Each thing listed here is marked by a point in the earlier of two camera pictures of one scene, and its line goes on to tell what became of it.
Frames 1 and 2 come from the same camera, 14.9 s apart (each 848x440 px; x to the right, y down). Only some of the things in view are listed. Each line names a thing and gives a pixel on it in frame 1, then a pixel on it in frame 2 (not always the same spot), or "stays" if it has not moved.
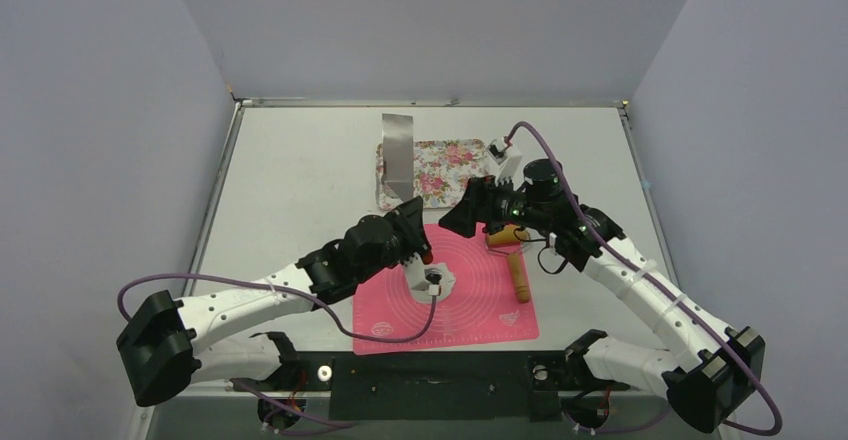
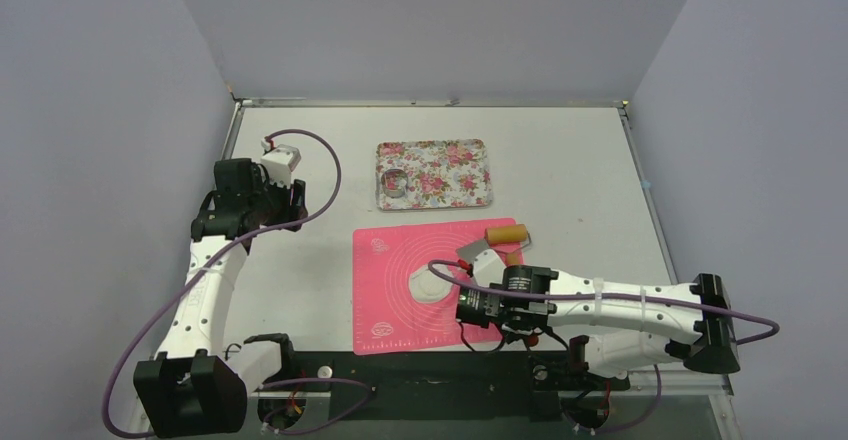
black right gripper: (482, 201) → (468, 300)
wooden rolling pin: (512, 238) stays
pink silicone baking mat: (480, 308) stays
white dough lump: (447, 283) stays
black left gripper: (406, 219) → (293, 210)
